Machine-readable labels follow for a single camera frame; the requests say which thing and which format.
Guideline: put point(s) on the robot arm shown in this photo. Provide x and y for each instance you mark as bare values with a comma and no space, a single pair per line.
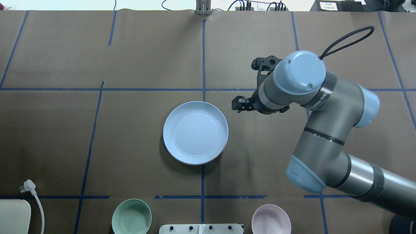
336,106

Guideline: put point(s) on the green bowl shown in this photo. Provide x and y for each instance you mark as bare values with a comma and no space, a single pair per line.
132,216

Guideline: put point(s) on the dark blue pot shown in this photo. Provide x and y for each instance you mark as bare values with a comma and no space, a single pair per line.
402,225

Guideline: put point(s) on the black box with label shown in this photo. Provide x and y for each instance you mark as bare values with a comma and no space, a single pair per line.
336,6

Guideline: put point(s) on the pink bowl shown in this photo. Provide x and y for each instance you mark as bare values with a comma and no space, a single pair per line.
271,219

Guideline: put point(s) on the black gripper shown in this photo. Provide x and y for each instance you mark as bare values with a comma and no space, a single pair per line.
242,105

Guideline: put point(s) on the cream toaster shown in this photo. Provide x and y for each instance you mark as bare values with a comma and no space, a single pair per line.
15,216

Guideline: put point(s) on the blue plate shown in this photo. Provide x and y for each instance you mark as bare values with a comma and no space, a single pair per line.
195,133

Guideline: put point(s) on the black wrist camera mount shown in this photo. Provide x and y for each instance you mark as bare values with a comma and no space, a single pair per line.
264,67

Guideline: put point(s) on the aluminium frame post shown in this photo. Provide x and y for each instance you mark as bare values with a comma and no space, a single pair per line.
203,7

